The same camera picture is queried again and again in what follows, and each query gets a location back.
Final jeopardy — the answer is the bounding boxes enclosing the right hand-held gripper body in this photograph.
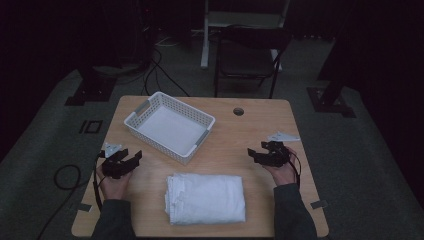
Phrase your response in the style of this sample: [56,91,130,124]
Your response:
[261,131,301,168]

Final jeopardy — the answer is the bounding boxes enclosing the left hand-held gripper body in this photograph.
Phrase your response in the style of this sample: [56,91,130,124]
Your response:
[99,142,133,180]

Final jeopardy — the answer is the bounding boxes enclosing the white perforated plastic basket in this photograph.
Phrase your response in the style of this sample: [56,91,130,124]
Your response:
[123,91,216,166]

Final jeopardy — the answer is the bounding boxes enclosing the white cloth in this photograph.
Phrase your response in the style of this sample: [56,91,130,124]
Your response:
[164,172,247,226]

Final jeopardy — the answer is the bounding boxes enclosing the person's left hand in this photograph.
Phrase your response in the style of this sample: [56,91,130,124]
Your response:
[96,164,135,202]

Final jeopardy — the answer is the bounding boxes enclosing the person's right hand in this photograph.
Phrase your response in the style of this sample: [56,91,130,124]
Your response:
[262,147,299,187]

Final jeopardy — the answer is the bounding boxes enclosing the black stand with base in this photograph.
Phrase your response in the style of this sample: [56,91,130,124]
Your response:
[64,64,118,107]
[306,49,358,119]

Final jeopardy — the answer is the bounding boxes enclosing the black folding chair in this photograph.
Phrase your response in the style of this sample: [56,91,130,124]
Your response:
[213,24,294,100]

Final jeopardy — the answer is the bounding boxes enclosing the right hand-held gripper cable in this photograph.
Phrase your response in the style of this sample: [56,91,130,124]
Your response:
[287,151,303,192]

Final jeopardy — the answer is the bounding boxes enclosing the hand-held gripper cable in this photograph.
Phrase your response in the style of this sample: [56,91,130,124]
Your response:
[92,151,106,212]
[287,151,303,192]

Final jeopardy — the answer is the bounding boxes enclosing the left hand-held gripper cable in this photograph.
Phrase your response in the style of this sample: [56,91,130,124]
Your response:
[92,151,106,212]

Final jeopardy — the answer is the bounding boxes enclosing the black looped floor cable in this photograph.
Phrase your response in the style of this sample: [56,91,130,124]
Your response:
[35,163,92,240]

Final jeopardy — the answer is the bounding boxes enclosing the black floor cables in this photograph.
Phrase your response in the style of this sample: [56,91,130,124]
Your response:
[141,48,191,98]

